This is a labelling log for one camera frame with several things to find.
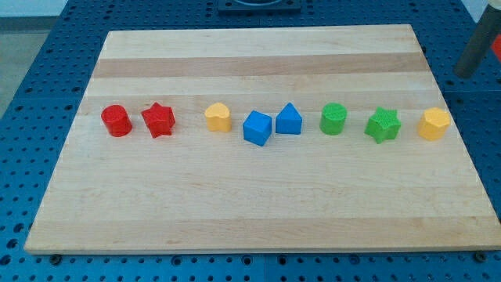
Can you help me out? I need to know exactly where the red star block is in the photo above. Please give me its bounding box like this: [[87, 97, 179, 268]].
[[141, 102, 175, 139]]

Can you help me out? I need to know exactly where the green star block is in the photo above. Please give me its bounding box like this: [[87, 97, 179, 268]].
[[364, 107, 402, 144]]

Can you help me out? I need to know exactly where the blue cube block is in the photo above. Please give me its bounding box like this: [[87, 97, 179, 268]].
[[243, 110, 272, 146]]

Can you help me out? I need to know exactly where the yellow heart block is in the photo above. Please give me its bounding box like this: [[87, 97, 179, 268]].
[[204, 103, 232, 132]]

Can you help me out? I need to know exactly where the blue triangle block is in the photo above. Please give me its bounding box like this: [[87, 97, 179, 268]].
[[276, 103, 303, 135]]

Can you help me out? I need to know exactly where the light wooden board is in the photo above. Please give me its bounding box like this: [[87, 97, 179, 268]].
[[24, 24, 500, 255]]

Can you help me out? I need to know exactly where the green cylinder block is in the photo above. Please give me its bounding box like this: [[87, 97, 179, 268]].
[[319, 103, 348, 136]]

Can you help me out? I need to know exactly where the red cylinder block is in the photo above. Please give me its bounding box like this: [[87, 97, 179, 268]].
[[101, 104, 132, 137]]

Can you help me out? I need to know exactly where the yellow hexagon block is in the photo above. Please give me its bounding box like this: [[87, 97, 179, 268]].
[[417, 107, 451, 141]]

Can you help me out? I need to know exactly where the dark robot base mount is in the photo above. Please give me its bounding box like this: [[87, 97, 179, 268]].
[[217, 0, 302, 14]]

